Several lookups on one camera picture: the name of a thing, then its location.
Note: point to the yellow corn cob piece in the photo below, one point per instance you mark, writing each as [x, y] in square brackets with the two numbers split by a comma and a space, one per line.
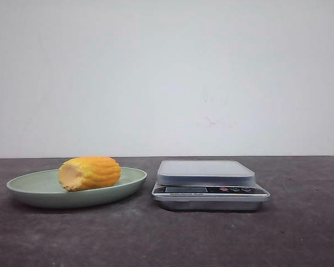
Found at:
[90, 172]

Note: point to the silver digital kitchen scale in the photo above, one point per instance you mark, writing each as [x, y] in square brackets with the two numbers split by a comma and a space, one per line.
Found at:
[207, 185]

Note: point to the green oval plate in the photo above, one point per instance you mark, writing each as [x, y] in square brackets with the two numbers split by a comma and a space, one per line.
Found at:
[42, 189]

